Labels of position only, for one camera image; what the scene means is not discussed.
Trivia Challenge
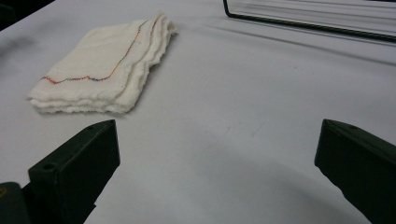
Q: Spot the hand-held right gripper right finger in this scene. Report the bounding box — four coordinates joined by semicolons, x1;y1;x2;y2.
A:
314;119;396;224

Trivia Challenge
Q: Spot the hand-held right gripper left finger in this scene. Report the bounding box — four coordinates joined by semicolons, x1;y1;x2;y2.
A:
27;119;121;224

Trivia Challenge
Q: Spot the white cloth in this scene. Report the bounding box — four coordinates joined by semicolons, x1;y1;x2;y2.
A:
27;11;178;115

